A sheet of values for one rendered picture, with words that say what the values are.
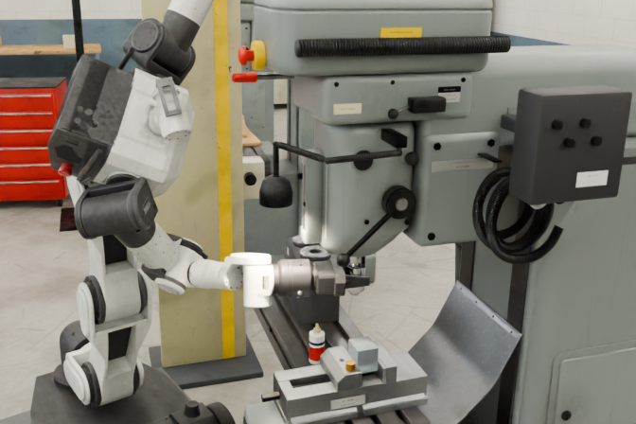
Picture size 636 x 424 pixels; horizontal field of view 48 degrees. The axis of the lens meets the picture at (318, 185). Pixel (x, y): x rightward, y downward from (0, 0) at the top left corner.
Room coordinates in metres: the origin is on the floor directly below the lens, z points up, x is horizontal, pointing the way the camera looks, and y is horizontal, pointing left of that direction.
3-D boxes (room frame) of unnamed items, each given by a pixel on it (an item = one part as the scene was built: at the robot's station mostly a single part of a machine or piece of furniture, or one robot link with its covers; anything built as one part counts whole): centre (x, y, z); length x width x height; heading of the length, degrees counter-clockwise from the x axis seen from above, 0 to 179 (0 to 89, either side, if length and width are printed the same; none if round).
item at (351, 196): (1.54, -0.10, 1.47); 0.21 x 0.19 x 0.32; 18
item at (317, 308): (1.95, 0.02, 1.05); 0.22 x 0.12 x 0.20; 14
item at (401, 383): (1.47, -0.08, 1.01); 0.35 x 0.15 x 0.11; 109
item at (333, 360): (1.46, -0.06, 1.04); 0.12 x 0.06 x 0.04; 19
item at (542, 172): (1.32, -0.48, 1.62); 0.20 x 0.09 x 0.21; 108
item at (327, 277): (1.53, 0.00, 1.23); 0.13 x 0.12 x 0.10; 7
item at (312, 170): (1.51, 0.01, 1.45); 0.04 x 0.04 x 0.21; 18
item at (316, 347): (1.64, 0.00, 1.01); 0.04 x 0.04 x 0.11
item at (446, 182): (1.60, -0.28, 1.47); 0.24 x 0.19 x 0.26; 18
